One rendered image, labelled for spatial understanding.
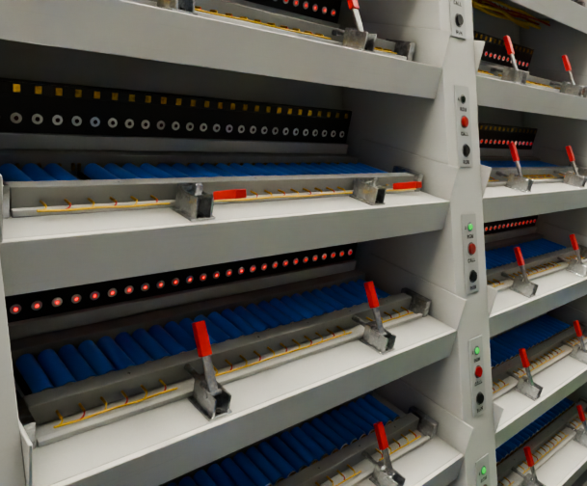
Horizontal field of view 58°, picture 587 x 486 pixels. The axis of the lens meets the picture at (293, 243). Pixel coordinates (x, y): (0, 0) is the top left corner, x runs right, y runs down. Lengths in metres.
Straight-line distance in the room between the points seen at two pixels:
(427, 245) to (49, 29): 0.60
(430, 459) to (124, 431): 0.50
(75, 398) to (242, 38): 0.38
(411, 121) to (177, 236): 0.48
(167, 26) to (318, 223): 0.26
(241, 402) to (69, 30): 0.38
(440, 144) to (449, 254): 0.16
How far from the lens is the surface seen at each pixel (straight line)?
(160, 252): 0.50
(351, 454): 0.80
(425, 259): 0.86
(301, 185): 0.66
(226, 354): 0.62
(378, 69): 0.73
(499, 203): 0.97
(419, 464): 0.87
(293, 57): 0.63
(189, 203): 0.52
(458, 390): 0.88
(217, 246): 0.53
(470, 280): 0.87
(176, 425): 0.54
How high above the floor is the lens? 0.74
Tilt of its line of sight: 4 degrees down
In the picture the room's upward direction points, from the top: 4 degrees counter-clockwise
